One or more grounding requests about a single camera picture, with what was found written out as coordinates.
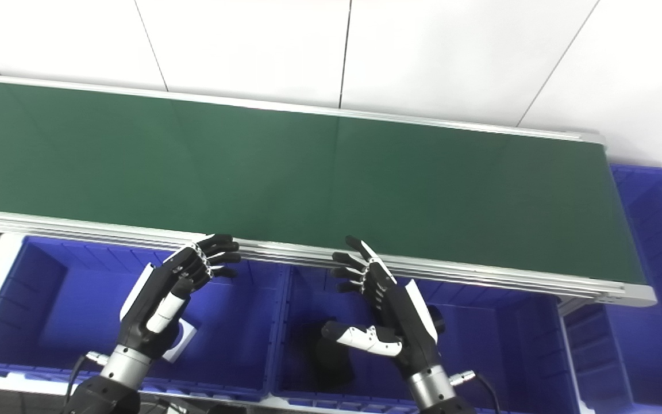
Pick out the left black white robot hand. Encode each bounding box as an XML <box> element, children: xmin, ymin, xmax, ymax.
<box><xmin>120</xmin><ymin>233</ymin><xmax>242</xmax><ymax>360</ymax></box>

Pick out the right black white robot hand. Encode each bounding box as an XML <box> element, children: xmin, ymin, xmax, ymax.
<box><xmin>321</xmin><ymin>235</ymin><xmax>441</xmax><ymax>377</ymax></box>

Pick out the black block part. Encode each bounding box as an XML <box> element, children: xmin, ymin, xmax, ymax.
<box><xmin>315</xmin><ymin>331</ymin><xmax>357</xmax><ymax>392</ymax></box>
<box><xmin>426</xmin><ymin>305</ymin><xmax>447</xmax><ymax>337</ymax></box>

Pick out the white square part with hole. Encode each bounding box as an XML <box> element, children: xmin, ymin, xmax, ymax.
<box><xmin>161</xmin><ymin>315</ymin><xmax>199</xmax><ymax>364</ymax></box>

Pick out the blue bin with white parts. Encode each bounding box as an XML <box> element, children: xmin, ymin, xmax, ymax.
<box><xmin>0</xmin><ymin>235</ymin><xmax>288</xmax><ymax>402</ymax></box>

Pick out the blue bin with black parts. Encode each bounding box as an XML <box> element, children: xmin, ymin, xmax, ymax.
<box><xmin>271</xmin><ymin>266</ymin><xmax>582</xmax><ymax>414</ymax></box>

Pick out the green conveyor belt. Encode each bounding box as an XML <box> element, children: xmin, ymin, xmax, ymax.
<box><xmin>0</xmin><ymin>79</ymin><xmax>646</xmax><ymax>284</ymax></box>
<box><xmin>0</xmin><ymin>74</ymin><xmax>657</xmax><ymax>308</ymax></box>

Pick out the blue empty bin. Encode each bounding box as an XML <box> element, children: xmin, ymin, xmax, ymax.
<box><xmin>564</xmin><ymin>164</ymin><xmax>662</xmax><ymax>414</ymax></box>

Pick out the black robot torso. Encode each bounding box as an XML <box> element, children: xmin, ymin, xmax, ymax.
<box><xmin>136</xmin><ymin>394</ymin><xmax>240</xmax><ymax>414</ymax></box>

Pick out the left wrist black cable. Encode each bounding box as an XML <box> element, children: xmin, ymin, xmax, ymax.
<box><xmin>66</xmin><ymin>352</ymin><xmax>109</xmax><ymax>403</ymax></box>

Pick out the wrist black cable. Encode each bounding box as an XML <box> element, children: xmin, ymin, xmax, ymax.
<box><xmin>66</xmin><ymin>352</ymin><xmax>109</xmax><ymax>403</ymax></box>
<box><xmin>451</xmin><ymin>371</ymin><xmax>501</xmax><ymax>414</ymax></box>

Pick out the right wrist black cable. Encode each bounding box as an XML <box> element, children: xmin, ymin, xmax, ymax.
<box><xmin>451</xmin><ymin>371</ymin><xmax>501</xmax><ymax>414</ymax></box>

